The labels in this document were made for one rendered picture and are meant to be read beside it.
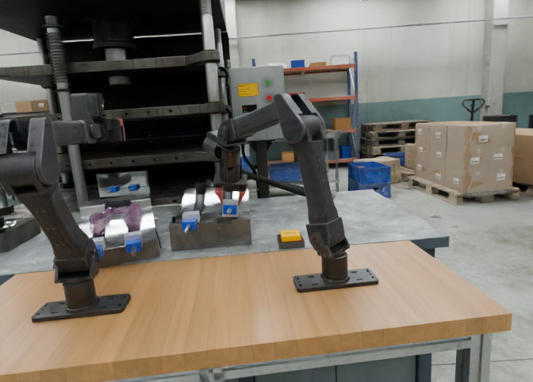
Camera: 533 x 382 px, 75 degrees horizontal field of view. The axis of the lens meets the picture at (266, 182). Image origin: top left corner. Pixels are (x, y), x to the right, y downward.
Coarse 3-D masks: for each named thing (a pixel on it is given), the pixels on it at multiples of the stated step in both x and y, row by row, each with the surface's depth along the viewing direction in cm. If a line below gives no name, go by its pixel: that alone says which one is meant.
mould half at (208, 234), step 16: (192, 192) 139; (208, 192) 139; (192, 208) 131; (208, 208) 129; (240, 208) 126; (176, 224) 111; (208, 224) 111; (240, 224) 112; (176, 240) 112; (192, 240) 112; (208, 240) 112; (224, 240) 112; (240, 240) 113
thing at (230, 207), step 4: (224, 200) 112; (228, 200) 112; (232, 200) 112; (236, 200) 113; (224, 204) 109; (228, 204) 109; (232, 204) 110; (236, 204) 110; (224, 208) 108; (228, 208) 106; (232, 208) 108; (236, 208) 108; (224, 212) 108; (228, 212) 104; (232, 212) 108; (236, 212) 109; (228, 216) 112; (232, 216) 112; (236, 216) 112
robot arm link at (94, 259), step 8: (96, 256) 81; (96, 264) 80; (56, 272) 78; (80, 272) 80; (88, 272) 80; (96, 272) 80; (56, 280) 77; (64, 280) 77; (72, 280) 77; (80, 280) 78; (88, 280) 78
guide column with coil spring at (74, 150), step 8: (48, 16) 166; (56, 24) 169; (48, 40) 169; (56, 40) 169; (56, 56) 170; (56, 64) 170; (64, 64) 173; (56, 80) 172; (64, 80) 173; (64, 88) 173; (64, 96) 174; (64, 104) 174; (64, 112) 175; (72, 112) 177; (72, 152) 179; (80, 152) 182; (72, 160) 180; (80, 160) 182; (72, 168) 181; (80, 168) 182; (80, 176) 182; (80, 184) 182; (80, 192) 183; (80, 200) 184; (88, 200) 187
